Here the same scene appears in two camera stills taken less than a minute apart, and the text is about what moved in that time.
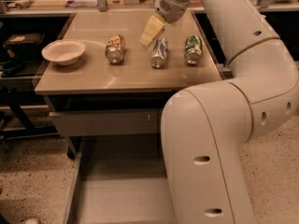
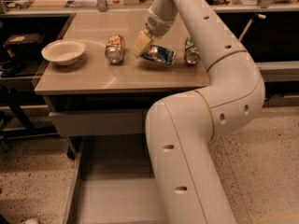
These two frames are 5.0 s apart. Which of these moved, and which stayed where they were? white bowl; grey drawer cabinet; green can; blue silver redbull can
Moved: blue silver redbull can
Stayed: white bowl; grey drawer cabinet; green can
